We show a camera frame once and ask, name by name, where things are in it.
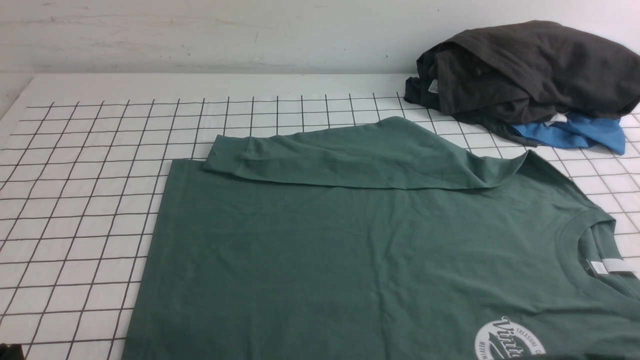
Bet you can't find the white grid table mat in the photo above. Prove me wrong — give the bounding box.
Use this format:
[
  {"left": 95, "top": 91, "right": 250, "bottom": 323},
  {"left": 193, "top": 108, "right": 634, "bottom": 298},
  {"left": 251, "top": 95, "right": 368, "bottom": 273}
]
[{"left": 0, "top": 74, "right": 639, "bottom": 360}]

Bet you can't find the green long-sleeve top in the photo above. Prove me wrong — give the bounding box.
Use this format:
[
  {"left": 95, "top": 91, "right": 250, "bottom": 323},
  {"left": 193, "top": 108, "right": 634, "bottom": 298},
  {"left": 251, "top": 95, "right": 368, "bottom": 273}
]
[{"left": 122, "top": 117, "right": 640, "bottom": 360}]

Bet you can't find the blue garment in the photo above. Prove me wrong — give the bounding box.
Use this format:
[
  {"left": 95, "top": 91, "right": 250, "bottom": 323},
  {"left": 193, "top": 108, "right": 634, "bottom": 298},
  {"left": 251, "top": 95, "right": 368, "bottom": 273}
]
[{"left": 511, "top": 112, "right": 626, "bottom": 155}]

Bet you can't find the dark grey crumpled garment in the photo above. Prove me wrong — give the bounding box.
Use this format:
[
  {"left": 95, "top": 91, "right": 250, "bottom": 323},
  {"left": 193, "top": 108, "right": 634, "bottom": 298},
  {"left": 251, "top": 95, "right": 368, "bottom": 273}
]
[{"left": 403, "top": 20, "right": 640, "bottom": 147}]

